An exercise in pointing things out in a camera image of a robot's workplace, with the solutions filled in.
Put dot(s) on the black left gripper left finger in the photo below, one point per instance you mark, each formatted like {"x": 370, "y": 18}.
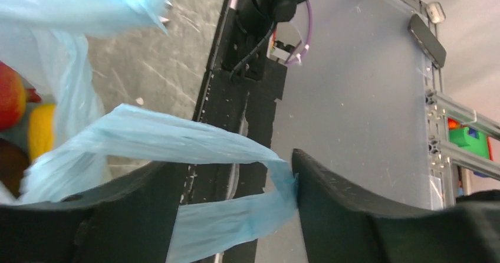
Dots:
{"x": 129, "y": 219}

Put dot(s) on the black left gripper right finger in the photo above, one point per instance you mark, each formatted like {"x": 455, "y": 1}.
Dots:
{"x": 343, "y": 222}

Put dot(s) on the light blue printed plastic bag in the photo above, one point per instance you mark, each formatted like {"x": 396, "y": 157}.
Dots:
{"x": 45, "y": 41}

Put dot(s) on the brown fake fruit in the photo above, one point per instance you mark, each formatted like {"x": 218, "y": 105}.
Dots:
{"x": 14, "y": 161}

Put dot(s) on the yellow fake fruit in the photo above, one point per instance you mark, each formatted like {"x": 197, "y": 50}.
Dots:
{"x": 40, "y": 132}

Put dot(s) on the red fake apple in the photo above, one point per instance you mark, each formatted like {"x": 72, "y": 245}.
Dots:
{"x": 13, "y": 97}

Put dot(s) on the green plastic toy block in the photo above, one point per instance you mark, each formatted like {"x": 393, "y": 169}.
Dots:
{"x": 469, "y": 139}

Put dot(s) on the black phone-like device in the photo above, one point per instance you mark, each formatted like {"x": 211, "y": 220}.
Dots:
{"x": 427, "y": 41}

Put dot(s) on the aluminium extrusion frame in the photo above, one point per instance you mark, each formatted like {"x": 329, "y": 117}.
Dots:
{"x": 449, "y": 164}

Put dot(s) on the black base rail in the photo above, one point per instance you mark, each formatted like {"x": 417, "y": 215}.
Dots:
{"x": 239, "y": 93}

